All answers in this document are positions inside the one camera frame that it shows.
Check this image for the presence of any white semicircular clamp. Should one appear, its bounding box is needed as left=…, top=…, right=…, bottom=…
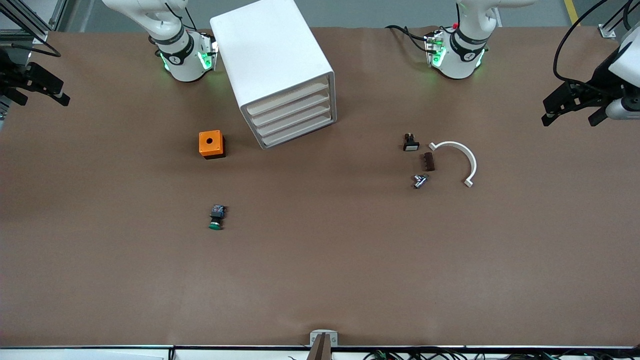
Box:
left=428, top=141, right=478, bottom=188

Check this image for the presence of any white panel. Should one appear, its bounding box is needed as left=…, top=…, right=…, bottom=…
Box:
left=0, top=347, right=173, bottom=360

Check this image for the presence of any black right camera cable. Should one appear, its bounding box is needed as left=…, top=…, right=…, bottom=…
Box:
left=0, top=42, right=62, bottom=57

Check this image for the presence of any white drawer cabinet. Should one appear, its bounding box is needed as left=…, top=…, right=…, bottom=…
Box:
left=210, top=0, right=337, bottom=150

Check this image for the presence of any orange button enclosure box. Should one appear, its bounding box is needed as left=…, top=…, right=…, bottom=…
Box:
left=198, top=130, right=226, bottom=160

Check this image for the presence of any grey metal bracket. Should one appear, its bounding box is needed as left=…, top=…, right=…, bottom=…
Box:
left=310, top=330, right=339, bottom=347

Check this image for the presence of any white plastic drawer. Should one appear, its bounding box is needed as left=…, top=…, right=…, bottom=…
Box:
left=246, top=81, right=331, bottom=117
left=254, top=102, right=333, bottom=137

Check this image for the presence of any aluminium post with bracket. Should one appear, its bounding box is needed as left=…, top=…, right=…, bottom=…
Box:
left=598, top=0, right=640, bottom=40

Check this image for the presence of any black left camera cable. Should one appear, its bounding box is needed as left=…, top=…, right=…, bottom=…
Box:
left=552, top=0, right=640, bottom=96

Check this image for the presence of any black camera cable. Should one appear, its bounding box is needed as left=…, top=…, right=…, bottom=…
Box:
left=0, top=42, right=62, bottom=57
left=552, top=0, right=640, bottom=96

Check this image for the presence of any aluminium frame structure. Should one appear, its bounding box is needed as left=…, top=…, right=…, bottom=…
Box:
left=0, top=0, right=68, bottom=45

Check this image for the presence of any green push button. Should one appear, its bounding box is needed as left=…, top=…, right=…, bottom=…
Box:
left=208, top=204, right=227, bottom=231

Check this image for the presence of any black arm base cable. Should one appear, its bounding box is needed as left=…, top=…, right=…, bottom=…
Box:
left=181, top=5, right=199, bottom=32
left=385, top=24, right=432, bottom=53

